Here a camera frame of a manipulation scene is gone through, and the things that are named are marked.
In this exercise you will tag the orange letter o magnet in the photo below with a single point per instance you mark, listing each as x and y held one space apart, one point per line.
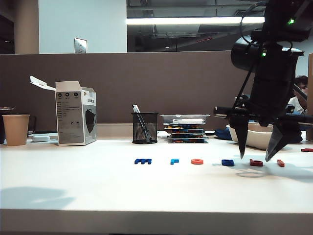
194 161

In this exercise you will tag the black mesh pen holder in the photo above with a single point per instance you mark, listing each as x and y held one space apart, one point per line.
144 129

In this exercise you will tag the long ceiling light strip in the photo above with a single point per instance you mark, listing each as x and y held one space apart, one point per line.
183 20

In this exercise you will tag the beige oval pulp bowl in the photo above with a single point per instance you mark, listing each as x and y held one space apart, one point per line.
256 139

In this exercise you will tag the brown cardboard box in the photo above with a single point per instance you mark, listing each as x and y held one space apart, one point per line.
310 98

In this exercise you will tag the blue letter g magnet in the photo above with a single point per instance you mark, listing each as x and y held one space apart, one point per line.
227 162

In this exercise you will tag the clear plastic tray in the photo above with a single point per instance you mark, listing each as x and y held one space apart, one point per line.
166 118

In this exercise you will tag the brown desk partition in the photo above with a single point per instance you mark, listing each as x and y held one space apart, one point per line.
146 85

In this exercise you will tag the colourful puzzle card tray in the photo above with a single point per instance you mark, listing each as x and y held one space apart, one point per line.
187 141
184 126
187 136
184 131

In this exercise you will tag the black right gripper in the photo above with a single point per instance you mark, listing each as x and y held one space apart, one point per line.
271 85

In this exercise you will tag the light blue letter r magnet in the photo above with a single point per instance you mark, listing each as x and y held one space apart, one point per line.
174 161

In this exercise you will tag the brown paper cup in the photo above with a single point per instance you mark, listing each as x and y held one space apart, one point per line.
15 129

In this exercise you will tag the white earbud case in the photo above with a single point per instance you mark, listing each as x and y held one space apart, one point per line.
40 138

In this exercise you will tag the white face mask box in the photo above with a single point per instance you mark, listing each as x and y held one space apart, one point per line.
71 117

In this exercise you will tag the metal wall switch plate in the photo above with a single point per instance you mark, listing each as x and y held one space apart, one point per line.
80 45

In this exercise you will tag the red letter h magnet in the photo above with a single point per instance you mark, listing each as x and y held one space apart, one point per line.
307 150

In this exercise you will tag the blue letter m magnet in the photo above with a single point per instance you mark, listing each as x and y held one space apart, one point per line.
143 161

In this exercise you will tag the orange letter i magnet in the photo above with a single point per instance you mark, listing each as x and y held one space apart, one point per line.
281 163

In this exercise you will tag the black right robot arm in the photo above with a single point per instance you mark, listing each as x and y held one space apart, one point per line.
276 14

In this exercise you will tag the red letter b magnet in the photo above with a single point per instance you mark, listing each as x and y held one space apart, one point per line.
255 163

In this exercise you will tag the white marker pen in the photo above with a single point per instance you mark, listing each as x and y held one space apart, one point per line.
188 121

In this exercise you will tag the clear pen with black tip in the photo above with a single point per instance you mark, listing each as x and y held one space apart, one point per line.
135 109

